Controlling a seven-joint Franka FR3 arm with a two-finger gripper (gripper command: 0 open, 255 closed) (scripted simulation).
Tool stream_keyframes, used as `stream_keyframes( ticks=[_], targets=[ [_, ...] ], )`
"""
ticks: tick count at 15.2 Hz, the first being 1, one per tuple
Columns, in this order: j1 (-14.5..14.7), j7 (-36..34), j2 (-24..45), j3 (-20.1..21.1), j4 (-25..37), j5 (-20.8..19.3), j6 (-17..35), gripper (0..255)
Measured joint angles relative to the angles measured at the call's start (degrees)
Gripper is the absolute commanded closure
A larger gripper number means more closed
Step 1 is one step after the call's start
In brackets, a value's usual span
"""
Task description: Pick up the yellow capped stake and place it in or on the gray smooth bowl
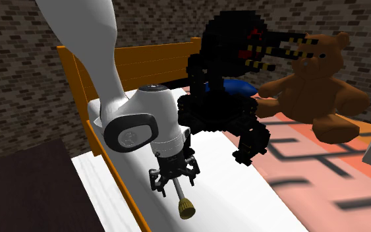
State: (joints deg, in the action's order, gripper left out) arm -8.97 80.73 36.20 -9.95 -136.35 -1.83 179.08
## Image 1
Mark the black blocky toy robot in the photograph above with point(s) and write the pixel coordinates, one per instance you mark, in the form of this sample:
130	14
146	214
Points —
223	109

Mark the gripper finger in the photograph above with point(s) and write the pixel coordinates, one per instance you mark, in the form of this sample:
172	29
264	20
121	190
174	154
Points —
157	180
194	169

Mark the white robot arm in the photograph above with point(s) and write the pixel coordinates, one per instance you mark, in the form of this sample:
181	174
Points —
85	38

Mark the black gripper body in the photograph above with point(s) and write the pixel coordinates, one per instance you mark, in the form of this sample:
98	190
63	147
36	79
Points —
173	165

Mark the brown teddy bear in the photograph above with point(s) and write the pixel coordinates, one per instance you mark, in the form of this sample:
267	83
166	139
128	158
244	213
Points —
313	93

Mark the orange framed bed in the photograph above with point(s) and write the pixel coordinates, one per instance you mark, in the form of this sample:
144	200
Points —
230	192

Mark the blue pillow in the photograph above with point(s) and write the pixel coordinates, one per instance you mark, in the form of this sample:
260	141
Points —
236	86

